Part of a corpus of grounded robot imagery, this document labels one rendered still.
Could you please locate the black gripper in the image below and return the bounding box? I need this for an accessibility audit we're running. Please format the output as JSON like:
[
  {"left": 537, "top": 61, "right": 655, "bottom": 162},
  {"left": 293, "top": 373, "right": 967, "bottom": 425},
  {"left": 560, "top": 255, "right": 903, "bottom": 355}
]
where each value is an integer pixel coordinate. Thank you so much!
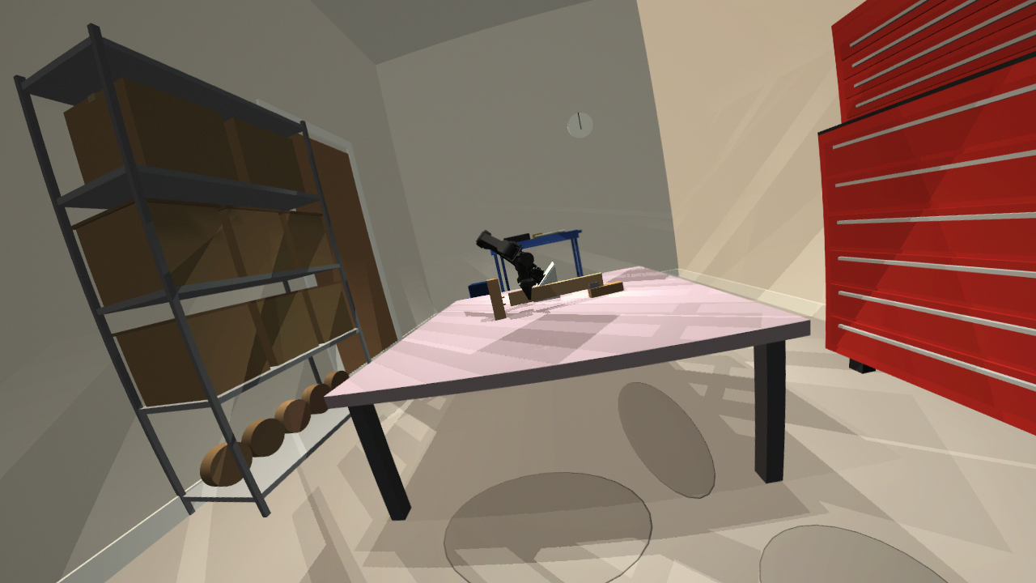
[{"left": 516, "top": 266, "right": 536, "bottom": 300}]

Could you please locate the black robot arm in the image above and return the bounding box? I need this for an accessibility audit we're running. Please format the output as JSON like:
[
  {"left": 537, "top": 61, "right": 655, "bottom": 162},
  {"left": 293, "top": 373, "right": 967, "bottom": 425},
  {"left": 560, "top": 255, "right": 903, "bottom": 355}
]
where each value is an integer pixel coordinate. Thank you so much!
[{"left": 476, "top": 229, "right": 545, "bottom": 285}]

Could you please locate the orange wooden block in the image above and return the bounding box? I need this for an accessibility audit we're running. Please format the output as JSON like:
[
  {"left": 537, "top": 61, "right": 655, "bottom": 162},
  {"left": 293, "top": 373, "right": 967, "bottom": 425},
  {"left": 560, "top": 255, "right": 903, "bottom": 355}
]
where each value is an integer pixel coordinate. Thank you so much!
[{"left": 486, "top": 278, "right": 624, "bottom": 321}]

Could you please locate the long wooden rail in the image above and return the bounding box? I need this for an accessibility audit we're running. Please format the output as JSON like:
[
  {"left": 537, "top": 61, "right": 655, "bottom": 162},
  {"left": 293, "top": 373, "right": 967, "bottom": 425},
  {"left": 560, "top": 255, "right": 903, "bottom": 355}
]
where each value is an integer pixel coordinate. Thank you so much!
[{"left": 508, "top": 273, "right": 604, "bottom": 307}]

